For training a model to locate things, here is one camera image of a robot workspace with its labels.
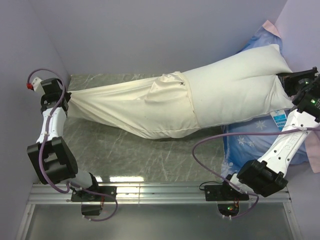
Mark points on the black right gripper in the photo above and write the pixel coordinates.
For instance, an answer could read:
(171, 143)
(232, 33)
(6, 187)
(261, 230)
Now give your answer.
(288, 79)

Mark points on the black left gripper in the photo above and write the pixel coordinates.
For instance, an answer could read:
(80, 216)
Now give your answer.
(67, 96)

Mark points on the white pillow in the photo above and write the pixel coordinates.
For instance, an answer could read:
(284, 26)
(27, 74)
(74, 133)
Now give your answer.
(239, 88)

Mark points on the cream pillowcase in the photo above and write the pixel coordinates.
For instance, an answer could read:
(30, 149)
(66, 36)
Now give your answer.
(151, 108)

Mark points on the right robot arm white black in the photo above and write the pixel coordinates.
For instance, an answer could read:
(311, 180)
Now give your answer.
(266, 175)

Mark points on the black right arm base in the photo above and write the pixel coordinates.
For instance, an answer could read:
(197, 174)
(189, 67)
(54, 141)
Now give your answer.
(227, 198)

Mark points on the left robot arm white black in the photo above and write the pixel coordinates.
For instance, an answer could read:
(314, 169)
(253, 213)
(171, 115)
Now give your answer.
(51, 158)

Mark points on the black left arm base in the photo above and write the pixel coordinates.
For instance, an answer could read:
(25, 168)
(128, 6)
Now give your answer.
(92, 204)

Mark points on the blue white pillow tag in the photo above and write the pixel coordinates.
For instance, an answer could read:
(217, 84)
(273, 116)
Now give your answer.
(279, 117)

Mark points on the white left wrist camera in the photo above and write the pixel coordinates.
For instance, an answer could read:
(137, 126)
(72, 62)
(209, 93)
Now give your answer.
(36, 86)

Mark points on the aluminium mounting rail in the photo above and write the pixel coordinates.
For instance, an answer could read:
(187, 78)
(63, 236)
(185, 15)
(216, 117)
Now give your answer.
(158, 211)

